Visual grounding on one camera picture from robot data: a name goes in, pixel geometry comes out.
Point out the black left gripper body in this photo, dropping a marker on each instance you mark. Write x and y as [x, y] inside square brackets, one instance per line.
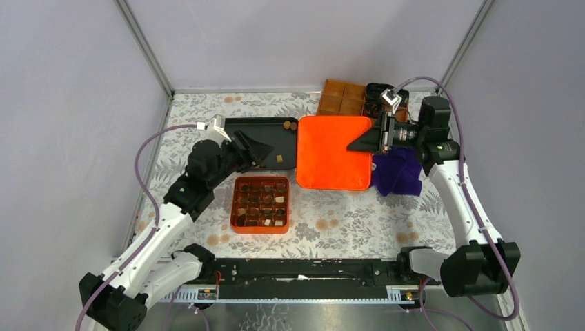
[234, 160]

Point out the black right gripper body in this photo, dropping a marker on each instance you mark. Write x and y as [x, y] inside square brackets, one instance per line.
[390, 134]

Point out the orange chocolate box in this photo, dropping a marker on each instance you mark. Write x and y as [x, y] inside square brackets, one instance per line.
[260, 205]

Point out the orange box lid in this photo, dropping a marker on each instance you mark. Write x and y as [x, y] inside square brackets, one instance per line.
[324, 161]

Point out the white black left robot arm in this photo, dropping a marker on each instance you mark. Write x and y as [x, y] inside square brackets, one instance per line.
[120, 297]

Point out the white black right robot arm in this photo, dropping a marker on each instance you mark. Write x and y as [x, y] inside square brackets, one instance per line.
[483, 263]

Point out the black chocolate tray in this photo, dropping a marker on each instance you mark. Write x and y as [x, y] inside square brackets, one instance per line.
[270, 130]

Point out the purple cloth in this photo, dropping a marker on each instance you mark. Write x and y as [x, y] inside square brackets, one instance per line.
[397, 172]

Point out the orange compartment organizer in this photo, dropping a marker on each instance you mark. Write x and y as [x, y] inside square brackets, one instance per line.
[352, 99]

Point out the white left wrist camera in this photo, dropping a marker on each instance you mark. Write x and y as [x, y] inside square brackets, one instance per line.
[216, 130]

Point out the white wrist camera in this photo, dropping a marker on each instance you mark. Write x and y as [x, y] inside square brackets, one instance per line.
[391, 101]
[216, 130]

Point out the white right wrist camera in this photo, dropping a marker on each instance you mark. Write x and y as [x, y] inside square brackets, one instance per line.
[391, 101]

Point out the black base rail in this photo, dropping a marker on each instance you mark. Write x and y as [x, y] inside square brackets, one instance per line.
[306, 281]

